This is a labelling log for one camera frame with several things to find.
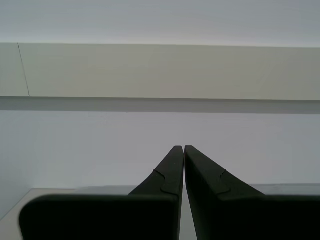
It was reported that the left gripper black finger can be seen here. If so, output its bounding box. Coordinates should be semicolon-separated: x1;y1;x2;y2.
19;145;185;240
184;145;320;240

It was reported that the beige wall trim band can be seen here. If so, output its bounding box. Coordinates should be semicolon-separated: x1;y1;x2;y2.
0;42;320;114

